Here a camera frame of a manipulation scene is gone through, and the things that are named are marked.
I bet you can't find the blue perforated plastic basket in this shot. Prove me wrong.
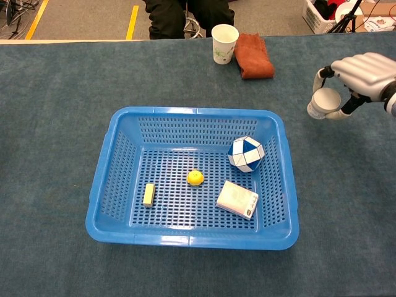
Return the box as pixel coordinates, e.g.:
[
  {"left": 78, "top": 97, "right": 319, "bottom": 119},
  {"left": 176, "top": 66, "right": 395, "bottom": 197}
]
[{"left": 85, "top": 106, "right": 300, "bottom": 251}]

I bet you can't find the cardboard box with print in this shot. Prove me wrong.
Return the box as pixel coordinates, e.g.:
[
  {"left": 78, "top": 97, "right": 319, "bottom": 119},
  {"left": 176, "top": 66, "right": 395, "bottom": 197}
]
[{"left": 360, "top": 2, "right": 396, "bottom": 33}]

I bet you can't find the small yellow ball toy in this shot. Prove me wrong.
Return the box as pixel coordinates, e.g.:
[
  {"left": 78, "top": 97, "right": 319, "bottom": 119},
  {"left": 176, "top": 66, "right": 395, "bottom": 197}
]
[{"left": 186, "top": 168, "right": 204, "bottom": 187}]

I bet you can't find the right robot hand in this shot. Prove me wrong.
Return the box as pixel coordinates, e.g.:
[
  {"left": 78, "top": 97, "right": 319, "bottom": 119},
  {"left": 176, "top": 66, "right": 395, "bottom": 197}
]
[{"left": 312, "top": 52, "right": 396, "bottom": 121}]

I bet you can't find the white card box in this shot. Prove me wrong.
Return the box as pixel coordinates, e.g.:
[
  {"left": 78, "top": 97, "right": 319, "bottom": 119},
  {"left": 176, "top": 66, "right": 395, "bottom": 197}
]
[{"left": 215, "top": 179, "right": 259, "bottom": 221}]

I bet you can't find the black tripod stand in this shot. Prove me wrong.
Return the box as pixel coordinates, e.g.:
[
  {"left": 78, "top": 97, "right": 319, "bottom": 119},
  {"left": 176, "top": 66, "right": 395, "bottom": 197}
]
[{"left": 327, "top": 0, "right": 363, "bottom": 34}]

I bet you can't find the chrome swivel stool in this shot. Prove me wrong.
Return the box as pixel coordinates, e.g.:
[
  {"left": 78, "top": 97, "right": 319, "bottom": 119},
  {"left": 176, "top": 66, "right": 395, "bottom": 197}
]
[{"left": 183, "top": 0, "right": 205, "bottom": 40}]

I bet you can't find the white plastic jar with lid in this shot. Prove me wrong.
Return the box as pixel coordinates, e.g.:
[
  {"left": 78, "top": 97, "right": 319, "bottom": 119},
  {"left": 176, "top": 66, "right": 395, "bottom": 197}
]
[{"left": 306, "top": 87, "right": 342, "bottom": 120}]

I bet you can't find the white plastic storage basket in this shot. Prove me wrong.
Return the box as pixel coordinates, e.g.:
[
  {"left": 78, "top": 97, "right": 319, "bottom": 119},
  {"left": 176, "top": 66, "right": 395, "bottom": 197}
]
[{"left": 302, "top": 0, "right": 363, "bottom": 35}]

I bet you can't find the person in black trousers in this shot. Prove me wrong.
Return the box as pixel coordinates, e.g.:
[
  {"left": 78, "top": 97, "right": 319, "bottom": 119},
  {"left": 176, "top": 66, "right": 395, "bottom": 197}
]
[{"left": 142, "top": 0, "right": 236, "bottom": 40}]

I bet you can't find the blue white snake puzzle ball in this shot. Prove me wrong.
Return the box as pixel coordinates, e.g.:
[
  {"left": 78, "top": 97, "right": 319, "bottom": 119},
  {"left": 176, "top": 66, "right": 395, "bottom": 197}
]
[{"left": 227, "top": 135, "right": 266, "bottom": 173}]

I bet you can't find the yellow rectangular eraser block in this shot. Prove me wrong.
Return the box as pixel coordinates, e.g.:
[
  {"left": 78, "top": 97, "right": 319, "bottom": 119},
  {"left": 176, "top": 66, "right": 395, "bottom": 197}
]
[{"left": 142, "top": 183, "right": 156, "bottom": 208}]

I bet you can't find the brown folded cloth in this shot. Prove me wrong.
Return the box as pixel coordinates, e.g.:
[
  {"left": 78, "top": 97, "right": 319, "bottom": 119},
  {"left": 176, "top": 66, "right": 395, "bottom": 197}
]
[{"left": 233, "top": 33, "right": 276, "bottom": 80}]

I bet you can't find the black cable bundle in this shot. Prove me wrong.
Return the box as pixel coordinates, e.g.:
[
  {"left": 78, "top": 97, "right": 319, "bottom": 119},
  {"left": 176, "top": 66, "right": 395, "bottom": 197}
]
[{"left": 0, "top": 0, "right": 41, "bottom": 40}]

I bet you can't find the white paper cup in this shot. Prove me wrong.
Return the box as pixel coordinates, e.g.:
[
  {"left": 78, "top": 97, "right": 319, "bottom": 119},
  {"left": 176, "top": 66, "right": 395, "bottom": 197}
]
[{"left": 211, "top": 24, "right": 239, "bottom": 66}]

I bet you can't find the teal felt table mat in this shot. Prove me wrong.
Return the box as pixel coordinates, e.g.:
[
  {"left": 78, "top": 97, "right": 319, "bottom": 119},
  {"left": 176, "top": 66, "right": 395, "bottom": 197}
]
[{"left": 0, "top": 32, "right": 396, "bottom": 297}]

